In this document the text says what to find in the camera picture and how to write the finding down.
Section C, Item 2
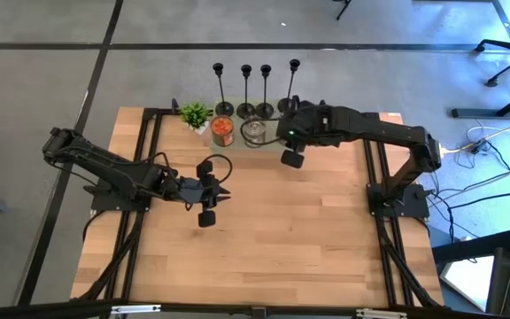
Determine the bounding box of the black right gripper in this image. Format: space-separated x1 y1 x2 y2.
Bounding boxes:
275 94 329 170

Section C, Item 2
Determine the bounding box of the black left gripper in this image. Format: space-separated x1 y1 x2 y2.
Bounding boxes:
177 159 232 230

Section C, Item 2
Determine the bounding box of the black candle stick holder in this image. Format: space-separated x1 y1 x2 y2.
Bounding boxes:
255 64 275 120
276 58 302 114
212 62 236 118
236 64 257 120

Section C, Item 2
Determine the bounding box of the glass jar with orange contents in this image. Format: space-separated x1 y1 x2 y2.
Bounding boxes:
210 113 236 148

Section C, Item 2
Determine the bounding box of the green perforated metal shelf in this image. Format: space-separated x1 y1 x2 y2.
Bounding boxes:
211 96 303 156

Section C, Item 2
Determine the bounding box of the small green potted plant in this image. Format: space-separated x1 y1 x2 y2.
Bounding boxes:
178 101 214 136

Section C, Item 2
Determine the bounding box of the black rig crossbar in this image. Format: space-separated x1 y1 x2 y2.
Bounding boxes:
0 300 510 319

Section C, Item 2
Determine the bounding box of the black stand leg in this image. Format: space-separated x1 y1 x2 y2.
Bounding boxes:
332 0 353 21

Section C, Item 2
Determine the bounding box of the black desk foot bar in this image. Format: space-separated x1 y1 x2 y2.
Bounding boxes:
452 83 510 119

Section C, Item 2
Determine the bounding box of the black desk leg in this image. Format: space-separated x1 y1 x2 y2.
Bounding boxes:
431 229 510 263

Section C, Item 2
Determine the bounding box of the black office chair base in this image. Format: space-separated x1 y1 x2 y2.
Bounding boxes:
474 31 510 88

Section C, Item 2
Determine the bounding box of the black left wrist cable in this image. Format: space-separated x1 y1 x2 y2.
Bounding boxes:
208 153 235 185

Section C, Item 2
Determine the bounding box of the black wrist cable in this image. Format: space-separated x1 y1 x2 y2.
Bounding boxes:
208 153 235 185
240 117 285 147

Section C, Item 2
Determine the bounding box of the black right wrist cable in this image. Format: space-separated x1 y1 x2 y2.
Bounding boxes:
240 117 285 147

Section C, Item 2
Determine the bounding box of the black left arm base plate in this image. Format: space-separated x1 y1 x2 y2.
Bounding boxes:
90 183 152 213

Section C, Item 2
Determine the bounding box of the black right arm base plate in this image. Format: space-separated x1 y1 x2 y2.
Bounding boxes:
366 181 431 219

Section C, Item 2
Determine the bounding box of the silver crossbar bracket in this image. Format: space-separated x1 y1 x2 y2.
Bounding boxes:
355 308 409 319
111 304 162 315

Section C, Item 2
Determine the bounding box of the black aluminium table frame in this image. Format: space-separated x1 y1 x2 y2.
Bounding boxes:
71 105 446 311

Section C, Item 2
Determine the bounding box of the grey floor cable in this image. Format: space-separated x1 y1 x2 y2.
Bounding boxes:
431 154 510 200

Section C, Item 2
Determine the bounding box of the black floor cable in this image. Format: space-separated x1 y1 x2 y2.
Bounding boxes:
447 190 510 210

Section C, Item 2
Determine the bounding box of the white floor cable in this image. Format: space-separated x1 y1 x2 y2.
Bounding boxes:
444 113 510 154

